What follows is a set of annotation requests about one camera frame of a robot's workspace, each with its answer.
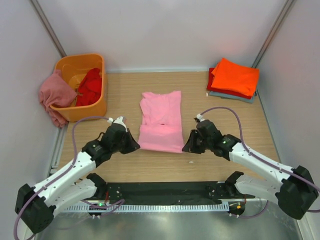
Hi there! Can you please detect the orange plastic basket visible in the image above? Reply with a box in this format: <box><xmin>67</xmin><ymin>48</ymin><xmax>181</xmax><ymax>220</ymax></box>
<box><xmin>50</xmin><ymin>53</ymin><xmax>108</xmax><ymax>122</ymax></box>

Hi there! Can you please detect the folded orange t-shirt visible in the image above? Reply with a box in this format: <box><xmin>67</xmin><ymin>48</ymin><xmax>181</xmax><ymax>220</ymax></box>
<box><xmin>210</xmin><ymin>58</ymin><xmax>260</xmax><ymax>99</ymax></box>

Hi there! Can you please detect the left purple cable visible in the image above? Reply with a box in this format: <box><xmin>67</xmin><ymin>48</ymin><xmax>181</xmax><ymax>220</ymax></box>
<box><xmin>13</xmin><ymin>115</ymin><xmax>126</xmax><ymax>240</ymax></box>

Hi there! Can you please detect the dusty pink shirt on basket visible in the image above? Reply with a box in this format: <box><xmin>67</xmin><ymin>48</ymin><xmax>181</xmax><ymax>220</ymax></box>
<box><xmin>38</xmin><ymin>69</ymin><xmax>77</xmax><ymax>128</ymax></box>

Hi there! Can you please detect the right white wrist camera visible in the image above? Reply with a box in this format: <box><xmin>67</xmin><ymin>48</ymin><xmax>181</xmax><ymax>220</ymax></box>
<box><xmin>194</xmin><ymin>113</ymin><xmax>205</xmax><ymax>123</ymax></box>

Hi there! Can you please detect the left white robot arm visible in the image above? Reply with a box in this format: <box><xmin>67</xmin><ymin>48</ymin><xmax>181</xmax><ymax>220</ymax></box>
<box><xmin>14</xmin><ymin>116</ymin><xmax>140</xmax><ymax>235</ymax></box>

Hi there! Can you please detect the white slotted cable duct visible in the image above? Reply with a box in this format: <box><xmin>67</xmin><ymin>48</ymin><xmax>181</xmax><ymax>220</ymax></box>
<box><xmin>63</xmin><ymin>202</ymin><xmax>230</xmax><ymax>214</ymax></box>

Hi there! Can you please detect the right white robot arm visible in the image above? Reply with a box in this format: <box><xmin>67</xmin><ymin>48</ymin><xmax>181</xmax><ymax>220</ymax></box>
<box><xmin>182</xmin><ymin>117</ymin><xmax>319</xmax><ymax>220</ymax></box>

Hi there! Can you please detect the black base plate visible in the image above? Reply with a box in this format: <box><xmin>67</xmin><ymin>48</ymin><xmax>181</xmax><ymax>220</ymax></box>
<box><xmin>90</xmin><ymin>181</ymin><xmax>255</xmax><ymax>206</ymax></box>

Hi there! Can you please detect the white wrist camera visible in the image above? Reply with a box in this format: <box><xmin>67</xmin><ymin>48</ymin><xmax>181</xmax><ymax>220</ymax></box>
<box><xmin>194</xmin><ymin>113</ymin><xmax>205</xmax><ymax>123</ymax></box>
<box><xmin>107</xmin><ymin>116</ymin><xmax>128</xmax><ymax>132</ymax></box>

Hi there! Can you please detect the pink t-shirt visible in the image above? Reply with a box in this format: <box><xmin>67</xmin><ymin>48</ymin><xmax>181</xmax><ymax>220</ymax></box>
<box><xmin>138</xmin><ymin>90</ymin><xmax>184</xmax><ymax>154</ymax></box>

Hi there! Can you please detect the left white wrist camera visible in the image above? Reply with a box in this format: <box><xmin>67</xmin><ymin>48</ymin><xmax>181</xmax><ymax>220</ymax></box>
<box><xmin>107</xmin><ymin>116</ymin><xmax>128</xmax><ymax>132</ymax></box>

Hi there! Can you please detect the folded red t-shirt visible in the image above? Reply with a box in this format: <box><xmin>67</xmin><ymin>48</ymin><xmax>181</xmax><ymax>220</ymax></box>
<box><xmin>206</xmin><ymin>67</ymin><xmax>256</xmax><ymax>100</ymax></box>

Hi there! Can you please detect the red shirt in basket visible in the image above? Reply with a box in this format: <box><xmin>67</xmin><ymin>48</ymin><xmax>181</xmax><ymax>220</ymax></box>
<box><xmin>75</xmin><ymin>67</ymin><xmax>102</xmax><ymax>107</ymax></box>

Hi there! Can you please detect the folded grey t-shirt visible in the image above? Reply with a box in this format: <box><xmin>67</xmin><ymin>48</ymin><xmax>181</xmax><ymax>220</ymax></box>
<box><xmin>208</xmin><ymin>91</ymin><xmax>255</xmax><ymax>104</ymax></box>

